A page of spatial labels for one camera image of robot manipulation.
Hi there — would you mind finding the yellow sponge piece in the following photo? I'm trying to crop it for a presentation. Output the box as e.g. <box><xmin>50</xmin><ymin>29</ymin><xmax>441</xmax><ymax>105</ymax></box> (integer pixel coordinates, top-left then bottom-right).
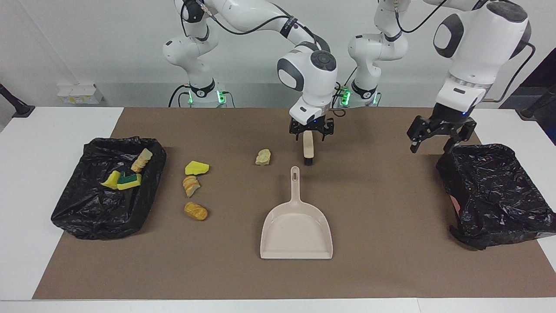
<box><xmin>101</xmin><ymin>170</ymin><xmax>121</xmax><ymax>190</ymax></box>
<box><xmin>185</xmin><ymin>161</ymin><xmax>210</xmax><ymax>176</ymax></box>
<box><xmin>116</xmin><ymin>172</ymin><xmax>142</xmax><ymax>191</ymax></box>

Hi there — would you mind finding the black bag lined pink bin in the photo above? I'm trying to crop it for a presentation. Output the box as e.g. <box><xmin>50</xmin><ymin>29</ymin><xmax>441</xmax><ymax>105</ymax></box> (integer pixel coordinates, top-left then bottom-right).
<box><xmin>436</xmin><ymin>143</ymin><xmax>556</xmax><ymax>250</ymax></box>

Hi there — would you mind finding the brown bread roll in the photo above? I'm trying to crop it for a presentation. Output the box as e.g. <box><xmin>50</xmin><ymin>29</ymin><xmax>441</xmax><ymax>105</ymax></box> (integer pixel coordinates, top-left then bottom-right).
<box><xmin>184</xmin><ymin>202</ymin><xmax>208</xmax><ymax>221</ymax></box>

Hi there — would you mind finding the black base cable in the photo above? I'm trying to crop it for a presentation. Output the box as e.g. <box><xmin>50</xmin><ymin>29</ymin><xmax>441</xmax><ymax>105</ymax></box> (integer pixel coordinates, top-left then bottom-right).
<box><xmin>332</xmin><ymin>83</ymin><xmax>350</xmax><ymax>118</ymax></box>
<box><xmin>169</xmin><ymin>84</ymin><xmax>192</xmax><ymax>108</ymax></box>

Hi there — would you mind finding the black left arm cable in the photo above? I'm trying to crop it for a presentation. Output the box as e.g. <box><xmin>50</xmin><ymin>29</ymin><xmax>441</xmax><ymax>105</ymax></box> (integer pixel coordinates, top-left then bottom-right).
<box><xmin>391</xmin><ymin>0</ymin><xmax>537</xmax><ymax>103</ymax></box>

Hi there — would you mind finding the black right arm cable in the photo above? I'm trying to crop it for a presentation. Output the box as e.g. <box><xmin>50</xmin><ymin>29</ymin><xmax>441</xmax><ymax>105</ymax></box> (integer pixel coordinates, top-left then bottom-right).
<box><xmin>180</xmin><ymin>0</ymin><xmax>331</xmax><ymax>48</ymax></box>

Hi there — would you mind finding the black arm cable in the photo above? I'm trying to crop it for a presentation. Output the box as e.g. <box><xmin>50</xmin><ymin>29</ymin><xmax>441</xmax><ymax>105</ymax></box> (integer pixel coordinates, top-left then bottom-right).
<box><xmin>180</xmin><ymin>0</ymin><xmax>331</xmax><ymax>48</ymax></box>
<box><xmin>391</xmin><ymin>0</ymin><xmax>537</xmax><ymax>103</ymax></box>

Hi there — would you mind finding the black camera stand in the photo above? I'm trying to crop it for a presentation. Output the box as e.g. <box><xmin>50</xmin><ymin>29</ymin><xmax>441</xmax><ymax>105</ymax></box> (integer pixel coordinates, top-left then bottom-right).
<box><xmin>0</xmin><ymin>83</ymin><xmax>35</xmax><ymax>118</ymax></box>
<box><xmin>516</xmin><ymin>89</ymin><xmax>556</xmax><ymax>121</ymax></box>

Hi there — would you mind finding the brown table mat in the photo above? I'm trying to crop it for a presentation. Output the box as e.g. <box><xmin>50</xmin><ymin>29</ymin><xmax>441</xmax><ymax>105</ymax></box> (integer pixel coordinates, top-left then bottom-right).
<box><xmin>33</xmin><ymin>107</ymin><xmax>556</xmax><ymax>300</ymax></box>

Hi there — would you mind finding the beige plastic dustpan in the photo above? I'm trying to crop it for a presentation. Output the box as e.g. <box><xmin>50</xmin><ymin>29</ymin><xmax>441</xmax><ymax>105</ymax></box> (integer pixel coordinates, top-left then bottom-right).
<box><xmin>260</xmin><ymin>166</ymin><xmax>334</xmax><ymax>260</ymax></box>

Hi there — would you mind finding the beige hand brush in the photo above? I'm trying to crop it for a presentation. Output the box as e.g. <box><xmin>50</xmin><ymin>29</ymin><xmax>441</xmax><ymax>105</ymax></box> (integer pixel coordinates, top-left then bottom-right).
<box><xmin>303</xmin><ymin>131</ymin><xmax>315</xmax><ymax>166</ymax></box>

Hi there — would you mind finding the dark furniture panel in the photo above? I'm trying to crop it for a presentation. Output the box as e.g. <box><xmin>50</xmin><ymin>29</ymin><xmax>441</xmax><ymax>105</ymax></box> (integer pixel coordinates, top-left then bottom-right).
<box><xmin>500</xmin><ymin>48</ymin><xmax>556</xmax><ymax>144</ymax></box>

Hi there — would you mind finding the white power strip box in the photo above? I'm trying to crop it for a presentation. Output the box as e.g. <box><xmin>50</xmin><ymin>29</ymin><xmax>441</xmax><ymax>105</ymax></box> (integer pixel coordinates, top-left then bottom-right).
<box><xmin>57</xmin><ymin>83</ymin><xmax>105</xmax><ymax>105</ymax></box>

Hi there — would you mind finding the striped bread piece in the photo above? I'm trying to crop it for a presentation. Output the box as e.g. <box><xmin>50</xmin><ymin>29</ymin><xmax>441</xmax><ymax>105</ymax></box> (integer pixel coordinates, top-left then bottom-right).
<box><xmin>182</xmin><ymin>175</ymin><xmax>201</xmax><ymax>198</ymax></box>
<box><xmin>130</xmin><ymin>148</ymin><xmax>153</xmax><ymax>173</ymax></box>

